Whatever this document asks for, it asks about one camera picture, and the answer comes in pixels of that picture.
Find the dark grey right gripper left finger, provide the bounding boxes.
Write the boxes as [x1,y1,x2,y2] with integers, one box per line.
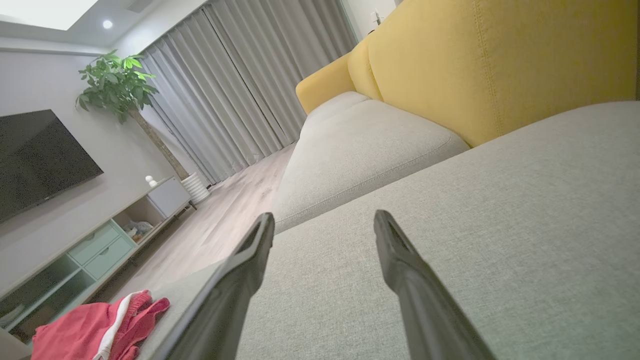
[150,212,276,360]

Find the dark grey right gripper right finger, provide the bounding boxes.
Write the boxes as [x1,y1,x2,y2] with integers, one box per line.
[373,210,497,360]

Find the red shorts with white band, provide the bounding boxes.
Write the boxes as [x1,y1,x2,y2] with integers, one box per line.
[31,289,171,360]

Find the white ribbed plant pot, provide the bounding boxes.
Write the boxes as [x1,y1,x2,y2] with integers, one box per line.
[180,172,212,205]

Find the grey item in cabinet shelf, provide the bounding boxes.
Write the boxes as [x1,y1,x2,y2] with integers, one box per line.
[123,220,154,242]

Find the white and mint TV cabinet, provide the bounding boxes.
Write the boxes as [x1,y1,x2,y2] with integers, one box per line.
[0,175,194,346]

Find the grey sofa seat cushion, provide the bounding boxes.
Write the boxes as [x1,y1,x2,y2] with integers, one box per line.
[272,91,471,234]

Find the grey pleated curtains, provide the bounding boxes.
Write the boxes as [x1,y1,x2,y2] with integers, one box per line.
[137,0,359,186]

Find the black flat screen television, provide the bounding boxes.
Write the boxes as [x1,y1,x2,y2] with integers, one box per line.
[0,109,105,224]

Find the green leafy indoor tree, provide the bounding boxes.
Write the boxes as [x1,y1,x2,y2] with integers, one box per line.
[75,49,191,181]

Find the yellow sofa backrest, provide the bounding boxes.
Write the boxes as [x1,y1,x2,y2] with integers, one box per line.
[295,0,640,148]

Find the bright ceiling light panel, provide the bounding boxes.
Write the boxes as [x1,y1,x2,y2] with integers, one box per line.
[0,0,99,31]

